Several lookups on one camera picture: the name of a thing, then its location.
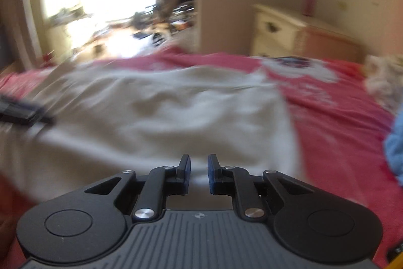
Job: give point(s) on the cream two-drawer nightstand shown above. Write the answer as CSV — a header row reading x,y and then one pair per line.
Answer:
x,y
285,33

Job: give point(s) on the wheelchair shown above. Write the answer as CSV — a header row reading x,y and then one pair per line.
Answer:
x,y
158,19

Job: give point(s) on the pink cup on nightstand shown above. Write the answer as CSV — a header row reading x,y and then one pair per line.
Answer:
x,y
309,7

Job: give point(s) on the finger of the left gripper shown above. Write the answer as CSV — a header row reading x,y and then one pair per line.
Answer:
x,y
21,113

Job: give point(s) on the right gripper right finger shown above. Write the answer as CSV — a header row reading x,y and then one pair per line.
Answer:
x,y
236,183

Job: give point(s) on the folding table by window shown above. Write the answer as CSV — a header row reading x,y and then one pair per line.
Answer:
x,y
66,16

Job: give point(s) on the pink floral bed blanket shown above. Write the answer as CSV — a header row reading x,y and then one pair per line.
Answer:
x,y
340,127

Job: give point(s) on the white sweatshirt orange bear outline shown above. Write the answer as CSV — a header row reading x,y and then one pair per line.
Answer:
x,y
108,120

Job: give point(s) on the beige curtain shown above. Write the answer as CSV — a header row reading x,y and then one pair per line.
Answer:
x,y
17,18

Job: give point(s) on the blue folded garment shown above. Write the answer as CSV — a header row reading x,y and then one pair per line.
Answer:
x,y
393,147

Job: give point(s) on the cream fluffy blanket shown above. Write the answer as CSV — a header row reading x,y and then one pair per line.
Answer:
x,y
383,80

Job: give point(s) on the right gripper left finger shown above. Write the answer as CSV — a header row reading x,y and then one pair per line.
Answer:
x,y
154,189

